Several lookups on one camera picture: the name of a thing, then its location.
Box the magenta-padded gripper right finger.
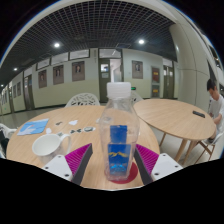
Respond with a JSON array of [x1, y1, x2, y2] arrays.
[[133, 143, 184, 186]]

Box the round ceiling lights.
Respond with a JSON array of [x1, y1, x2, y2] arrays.
[[12, 38, 146, 72]]

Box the clear plastic bottle blue label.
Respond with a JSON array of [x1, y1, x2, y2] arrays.
[[98, 81, 141, 182]]

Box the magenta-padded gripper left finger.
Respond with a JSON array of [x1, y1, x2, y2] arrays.
[[42, 143, 94, 186]]

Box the grey double door with window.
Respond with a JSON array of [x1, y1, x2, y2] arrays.
[[98, 57, 124, 104]]

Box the black phone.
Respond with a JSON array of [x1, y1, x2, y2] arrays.
[[191, 110, 207, 119]]

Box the person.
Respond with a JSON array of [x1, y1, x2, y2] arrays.
[[205, 78, 224, 142]]

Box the white ceramic mug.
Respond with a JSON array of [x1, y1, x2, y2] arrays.
[[31, 132, 73, 158]]

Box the round wooden side table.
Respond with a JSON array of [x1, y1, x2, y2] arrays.
[[132, 98, 217, 163]]

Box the flat round red coaster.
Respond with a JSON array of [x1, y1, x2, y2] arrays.
[[109, 161, 139, 185]]

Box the framed wall portraits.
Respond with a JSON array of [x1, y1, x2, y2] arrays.
[[11, 59, 145, 99]]

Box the blue paper sheet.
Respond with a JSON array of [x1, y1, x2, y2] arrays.
[[16, 118, 50, 137]]

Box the wooden folding chair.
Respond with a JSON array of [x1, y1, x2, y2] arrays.
[[195, 131, 224, 162]]

